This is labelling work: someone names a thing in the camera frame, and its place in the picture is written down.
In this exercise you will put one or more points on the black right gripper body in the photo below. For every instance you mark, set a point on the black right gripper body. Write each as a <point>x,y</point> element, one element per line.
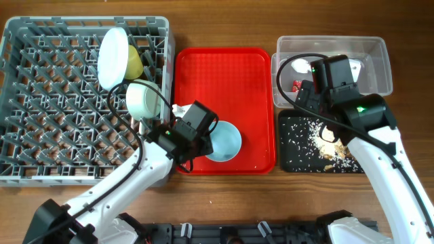
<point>306,95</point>

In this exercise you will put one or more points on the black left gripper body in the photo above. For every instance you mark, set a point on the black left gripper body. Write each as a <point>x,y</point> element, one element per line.
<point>202,143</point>

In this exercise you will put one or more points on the red candy wrapper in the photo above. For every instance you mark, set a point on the red candy wrapper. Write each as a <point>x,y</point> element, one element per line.
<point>296,86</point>

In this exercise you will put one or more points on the white napkin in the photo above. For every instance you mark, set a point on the white napkin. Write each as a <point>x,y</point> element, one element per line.
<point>301,65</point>

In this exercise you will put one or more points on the light blue food bowl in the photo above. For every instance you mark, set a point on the light blue food bowl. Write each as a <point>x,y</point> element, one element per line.
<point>226,142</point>

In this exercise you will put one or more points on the white plastic spoon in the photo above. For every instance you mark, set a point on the white plastic spoon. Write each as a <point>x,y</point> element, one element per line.
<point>141,128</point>

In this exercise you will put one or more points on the pink plastic fork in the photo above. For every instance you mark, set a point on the pink plastic fork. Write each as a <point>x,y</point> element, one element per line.
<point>132,123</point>

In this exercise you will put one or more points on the yellow plastic cup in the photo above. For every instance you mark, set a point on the yellow plastic cup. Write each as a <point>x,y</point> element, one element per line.
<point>134,68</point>

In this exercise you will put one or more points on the light blue plate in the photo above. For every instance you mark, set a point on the light blue plate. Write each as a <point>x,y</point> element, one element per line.
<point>112,58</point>

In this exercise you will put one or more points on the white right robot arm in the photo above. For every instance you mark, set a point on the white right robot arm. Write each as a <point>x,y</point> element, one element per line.
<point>366,125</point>

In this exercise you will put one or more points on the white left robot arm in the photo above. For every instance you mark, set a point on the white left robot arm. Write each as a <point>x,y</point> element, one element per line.
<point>93,216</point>

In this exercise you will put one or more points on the grey dishwasher rack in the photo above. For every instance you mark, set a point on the grey dishwasher rack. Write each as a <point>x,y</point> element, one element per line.
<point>58,125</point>

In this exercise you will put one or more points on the black plastic tray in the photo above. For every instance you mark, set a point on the black plastic tray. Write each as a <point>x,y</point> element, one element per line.
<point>298,149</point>

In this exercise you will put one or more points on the red plastic tray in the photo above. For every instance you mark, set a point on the red plastic tray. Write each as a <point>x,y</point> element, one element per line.
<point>235,83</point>

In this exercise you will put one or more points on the rice and meat leftovers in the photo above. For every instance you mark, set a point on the rice and meat leftovers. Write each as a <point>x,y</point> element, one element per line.
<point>325,145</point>

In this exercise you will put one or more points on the clear plastic bin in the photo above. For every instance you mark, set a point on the clear plastic bin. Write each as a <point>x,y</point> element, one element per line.
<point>368,57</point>

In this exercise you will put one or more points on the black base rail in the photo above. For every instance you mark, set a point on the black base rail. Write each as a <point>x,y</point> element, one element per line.
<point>292,232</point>

